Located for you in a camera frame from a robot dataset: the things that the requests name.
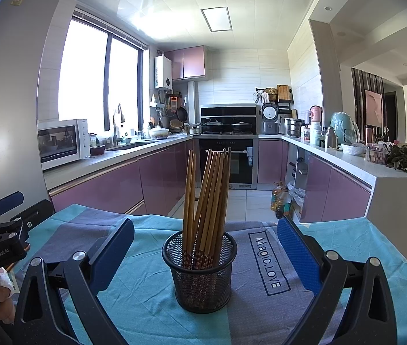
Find grey refrigerator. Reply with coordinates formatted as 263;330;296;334
0;0;73;223

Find short pink base cabinets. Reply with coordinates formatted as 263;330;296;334
257;138;373;223

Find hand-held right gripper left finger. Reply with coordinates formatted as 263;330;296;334
14;218;135;345

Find rectangular ceiling light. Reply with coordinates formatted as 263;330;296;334
201;6;233;32

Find white microwave oven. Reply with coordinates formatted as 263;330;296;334
38;118;91;171

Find steel sink faucet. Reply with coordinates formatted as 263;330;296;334
113;103;125;144

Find stainless steel pot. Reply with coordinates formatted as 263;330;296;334
286;118;305;137

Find white rice cooker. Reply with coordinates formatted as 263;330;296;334
260;102;280;135

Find dark cooking oil bottle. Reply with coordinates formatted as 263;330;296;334
276;184;292;220

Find clear food basket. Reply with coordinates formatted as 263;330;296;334
365;143;387;164

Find mint green appliance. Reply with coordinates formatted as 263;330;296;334
330;112;357;144

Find built-in black oven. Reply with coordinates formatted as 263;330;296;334
199;138;259;190

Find pink wall cabinet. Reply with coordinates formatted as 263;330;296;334
164;45;207;81

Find white casserole pot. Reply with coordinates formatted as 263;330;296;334
149;125;170;139

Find white wall water heater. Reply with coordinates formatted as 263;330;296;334
154;55;173;90

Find long pink base cabinets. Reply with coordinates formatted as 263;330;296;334
47;138;200;216

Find yellow cooking oil bottle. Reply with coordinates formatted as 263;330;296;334
270;182;284;212

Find kitchen window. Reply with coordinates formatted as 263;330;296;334
58;5;150;123

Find pink wall picture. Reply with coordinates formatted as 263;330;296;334
365;89;382;128

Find leafy green vegetables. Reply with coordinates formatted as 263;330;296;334
385;144;407;173

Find white bowl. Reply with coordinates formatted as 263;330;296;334
344;143;366;156

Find black range hood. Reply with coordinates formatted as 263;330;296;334
200;104;258;124

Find steel thermos flask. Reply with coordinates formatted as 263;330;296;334
324;126;338;149

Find pink kettle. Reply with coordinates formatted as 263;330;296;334
309;105;324;124

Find bunch of wooden chopsticks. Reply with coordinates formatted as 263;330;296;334
182;147;232;270

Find person's left hand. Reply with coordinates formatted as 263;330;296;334
0;269;18;324

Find black mesh utensil holder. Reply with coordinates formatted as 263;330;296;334
162;231;238;314

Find teal and grey tablecloth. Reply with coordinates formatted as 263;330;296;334
9;203;407;345

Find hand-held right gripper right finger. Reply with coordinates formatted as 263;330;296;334
277;216;398;345

